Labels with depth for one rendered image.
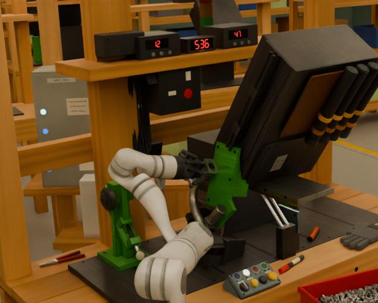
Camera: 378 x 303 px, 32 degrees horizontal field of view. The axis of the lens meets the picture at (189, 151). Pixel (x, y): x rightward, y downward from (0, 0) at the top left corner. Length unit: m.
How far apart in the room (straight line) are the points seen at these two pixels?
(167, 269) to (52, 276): 0.84
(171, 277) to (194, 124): 1.19
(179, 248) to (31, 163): 0.79
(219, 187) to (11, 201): 0.66
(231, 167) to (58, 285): 0.66
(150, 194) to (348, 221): 0.89
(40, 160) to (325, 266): 0.99
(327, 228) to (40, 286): 1.02
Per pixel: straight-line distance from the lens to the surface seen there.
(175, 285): 1.43
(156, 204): 1.89
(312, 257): 2.21
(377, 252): 2.32
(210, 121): 2.58
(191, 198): 2.20
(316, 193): 2.10
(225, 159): 2.12
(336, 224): 2.48
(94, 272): 2.17
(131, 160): 1.93
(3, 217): 2.15
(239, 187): 2.13
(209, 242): 1.83
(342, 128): 2.16
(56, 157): 2.27
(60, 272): 2.25
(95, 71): 2.05
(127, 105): 2.26
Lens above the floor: 1.83
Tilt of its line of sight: 16 degrees down
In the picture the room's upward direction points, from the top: 3 degrees counter-clockwise
